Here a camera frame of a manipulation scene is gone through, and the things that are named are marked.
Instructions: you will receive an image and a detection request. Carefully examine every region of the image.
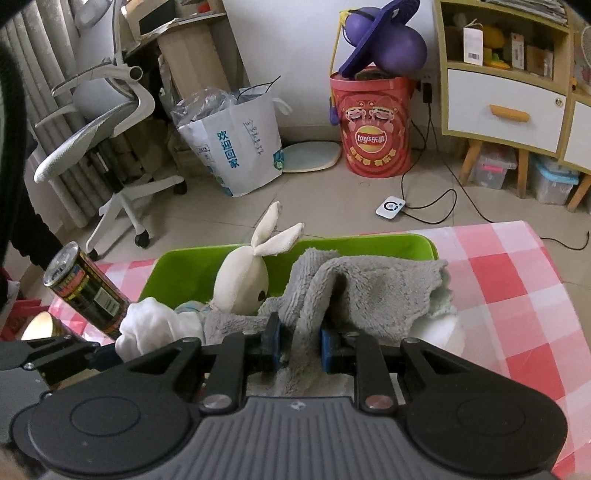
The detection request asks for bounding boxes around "blue lid storage box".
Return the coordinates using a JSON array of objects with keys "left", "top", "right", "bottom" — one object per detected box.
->
[{"left": 528, "top": 154, "right": 581, "bottom": 206}]

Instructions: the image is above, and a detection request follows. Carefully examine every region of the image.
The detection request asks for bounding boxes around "white tagged box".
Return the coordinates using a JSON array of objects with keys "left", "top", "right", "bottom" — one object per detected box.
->
[{"left": 462, "top": 25, "right": 485, "bottom": 66}]

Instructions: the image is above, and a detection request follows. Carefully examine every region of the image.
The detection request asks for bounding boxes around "white radiator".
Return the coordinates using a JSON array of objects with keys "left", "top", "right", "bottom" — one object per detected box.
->
[{"left": 21, "top": 0, "right": 94, "bottom": 228}]

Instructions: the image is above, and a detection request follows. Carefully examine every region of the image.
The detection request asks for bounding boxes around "grey fluffy towel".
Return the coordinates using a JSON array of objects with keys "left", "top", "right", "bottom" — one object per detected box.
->
[{"left": 203, "top": 248, "right": 456, "bottom": 398}]

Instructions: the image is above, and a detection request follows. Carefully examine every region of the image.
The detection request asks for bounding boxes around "cream rabbit plush toy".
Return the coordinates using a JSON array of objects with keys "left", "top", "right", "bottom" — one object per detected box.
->
[{"left": 174, "top": 200, "right": 306, "bottom": 325}]

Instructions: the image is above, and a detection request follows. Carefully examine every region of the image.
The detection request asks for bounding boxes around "purple jump ball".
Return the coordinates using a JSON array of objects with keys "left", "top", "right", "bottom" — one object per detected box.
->
[{"left": 338, "top": 0, "right": 428, "bottom": 78}]

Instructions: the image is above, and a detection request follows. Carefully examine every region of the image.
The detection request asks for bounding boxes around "brown cardboard box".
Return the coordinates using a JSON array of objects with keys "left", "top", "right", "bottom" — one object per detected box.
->
[{"left": 526, "top": 45, "right": 554, "bottom": 79}]

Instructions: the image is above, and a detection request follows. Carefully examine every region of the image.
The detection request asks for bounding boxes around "white flat scale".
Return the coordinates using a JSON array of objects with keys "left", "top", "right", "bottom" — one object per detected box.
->
[{"left": 281, "top": 141, "right": 343, "bottom": 174}]

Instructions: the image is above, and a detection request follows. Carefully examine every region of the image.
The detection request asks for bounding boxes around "clear jar with gold lid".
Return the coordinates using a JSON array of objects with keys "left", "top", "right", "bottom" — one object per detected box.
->
[{"left": 21, "top": 310, "right": 89, "bottom": 346}]

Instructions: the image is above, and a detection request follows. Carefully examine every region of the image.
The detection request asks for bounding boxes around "clear plastic bag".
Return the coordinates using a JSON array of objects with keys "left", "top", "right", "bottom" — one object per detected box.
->
[{"left": 171, "top": 88, "right": 242, "bottom": 128}]

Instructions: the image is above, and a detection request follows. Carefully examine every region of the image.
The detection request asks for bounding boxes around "wooden cabinet with white drawers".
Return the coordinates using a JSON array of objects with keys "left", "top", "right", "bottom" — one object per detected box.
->
[{"left": 434, "top": 0, "right": 591, "bottom": 214}]

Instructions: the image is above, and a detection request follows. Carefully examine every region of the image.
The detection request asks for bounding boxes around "wooden desk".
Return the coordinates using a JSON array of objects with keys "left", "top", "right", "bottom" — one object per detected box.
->
[{"left": 124, "top": 0, "right": 246, "bottom": 109}]

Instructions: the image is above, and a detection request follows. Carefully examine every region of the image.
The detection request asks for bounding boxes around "white cloth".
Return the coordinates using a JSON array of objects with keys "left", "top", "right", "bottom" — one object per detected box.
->
[{"left": 115, "top": 296, "right": 205, "bottom": 361}]

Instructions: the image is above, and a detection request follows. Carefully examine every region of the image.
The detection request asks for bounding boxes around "clear storage box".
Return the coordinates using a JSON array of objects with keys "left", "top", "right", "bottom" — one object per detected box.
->
[{"left": 468, "top": 143, "right": 518, "bottom": 190}]

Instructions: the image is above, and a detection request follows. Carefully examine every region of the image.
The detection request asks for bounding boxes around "green plastic bin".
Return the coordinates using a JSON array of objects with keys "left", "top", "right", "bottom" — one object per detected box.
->
[{"left": 139, "top": 233, "right": 439, "bottom": 325}]

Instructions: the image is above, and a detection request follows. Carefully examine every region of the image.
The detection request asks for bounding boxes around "white paper bag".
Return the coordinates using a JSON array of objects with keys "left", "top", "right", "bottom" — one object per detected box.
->
[{"left": 178, "top": 95, "right": 293, "bottom": 199}]

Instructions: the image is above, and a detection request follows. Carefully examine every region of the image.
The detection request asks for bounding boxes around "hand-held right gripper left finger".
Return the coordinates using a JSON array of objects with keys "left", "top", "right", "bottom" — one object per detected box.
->
[{"left": 91, "top": 312, "right": 283, "bottom": 413}]

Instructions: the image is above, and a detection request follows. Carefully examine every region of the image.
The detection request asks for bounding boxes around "black printed can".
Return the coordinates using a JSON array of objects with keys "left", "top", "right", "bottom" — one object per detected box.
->
[{"left": 43, "top": 241, "right": 133, "bottom": 341}]

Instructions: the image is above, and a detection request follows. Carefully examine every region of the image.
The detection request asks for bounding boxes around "grey office chair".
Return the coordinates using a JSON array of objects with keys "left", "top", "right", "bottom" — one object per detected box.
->
[{"left": 32, "top": 0, "right": 188, "bottom": 260}]

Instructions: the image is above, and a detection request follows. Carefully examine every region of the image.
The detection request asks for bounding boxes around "white router device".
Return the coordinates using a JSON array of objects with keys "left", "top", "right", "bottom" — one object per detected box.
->
[{"left": 374, "top": 196, "right": 407, "bottom": 222}]

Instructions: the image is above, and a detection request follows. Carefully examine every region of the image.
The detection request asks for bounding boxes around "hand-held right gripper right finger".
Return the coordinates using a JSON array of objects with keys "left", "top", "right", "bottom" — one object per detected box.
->
[{"left": 320, "top": 321, "right": 505, "bottom": 412}]

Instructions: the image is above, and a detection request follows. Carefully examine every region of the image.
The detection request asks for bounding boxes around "pink checkered tablecloth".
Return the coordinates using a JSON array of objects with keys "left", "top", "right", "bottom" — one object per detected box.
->
[{"left": 46, "top": 220, "right": 591, "bottom": 480}]

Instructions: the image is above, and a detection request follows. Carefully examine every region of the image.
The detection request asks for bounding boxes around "stack of newspapers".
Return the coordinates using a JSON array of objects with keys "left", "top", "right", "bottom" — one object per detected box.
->
[{"left": 480, "top": 0, "right": 571, "bottom": 27}]

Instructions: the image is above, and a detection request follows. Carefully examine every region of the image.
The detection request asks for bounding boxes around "yellow skipping rope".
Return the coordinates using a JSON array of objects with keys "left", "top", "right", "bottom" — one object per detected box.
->
[{"left": 328, "top": 9, "right": 352, "bottom": 126}]

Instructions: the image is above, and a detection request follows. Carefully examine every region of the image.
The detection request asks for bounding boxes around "red printed bucket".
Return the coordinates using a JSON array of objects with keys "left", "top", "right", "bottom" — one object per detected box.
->
[{"left": 329, "top": 67, "right": 416, "bottom": 178}]

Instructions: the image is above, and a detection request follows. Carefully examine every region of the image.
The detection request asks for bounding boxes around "black floor cable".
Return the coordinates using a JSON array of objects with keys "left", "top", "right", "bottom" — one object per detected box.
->
[
  {"left": 400, "top": 102, "right": 459, "bottom": 214},
  {"left": 428, "top": 105, "right": 591, "bottom": 251}
]

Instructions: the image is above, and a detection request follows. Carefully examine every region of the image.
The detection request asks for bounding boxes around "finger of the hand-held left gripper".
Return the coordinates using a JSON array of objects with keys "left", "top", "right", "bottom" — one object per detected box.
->
[{"left": 0, "top": 336, "right": 122, "bottom": 386}]

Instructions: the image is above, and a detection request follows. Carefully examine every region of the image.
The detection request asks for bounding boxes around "yellow plush toy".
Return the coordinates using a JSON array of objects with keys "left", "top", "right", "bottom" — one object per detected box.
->
[{"left": 482, "top": 25, "right": 505, "bottom": 51}]

